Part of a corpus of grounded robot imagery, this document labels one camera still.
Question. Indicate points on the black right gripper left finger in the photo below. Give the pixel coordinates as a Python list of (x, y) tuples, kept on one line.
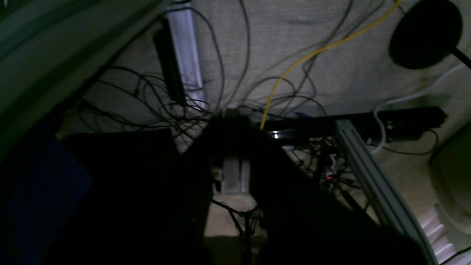
[(147, 204)]

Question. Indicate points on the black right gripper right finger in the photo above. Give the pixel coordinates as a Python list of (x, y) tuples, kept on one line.
[(307, 226)]

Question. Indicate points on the black power strip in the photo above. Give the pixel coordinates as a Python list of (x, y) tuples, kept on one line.
[(400, 125)]

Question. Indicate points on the black round stand base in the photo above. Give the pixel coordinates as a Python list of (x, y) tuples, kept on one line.
[(428, 33)]

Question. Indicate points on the aluminium frame rail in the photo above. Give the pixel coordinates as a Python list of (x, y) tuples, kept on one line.
[(388, 204)]

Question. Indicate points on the silver aluminium post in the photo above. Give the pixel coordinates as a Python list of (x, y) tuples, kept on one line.
[(182, 27)]

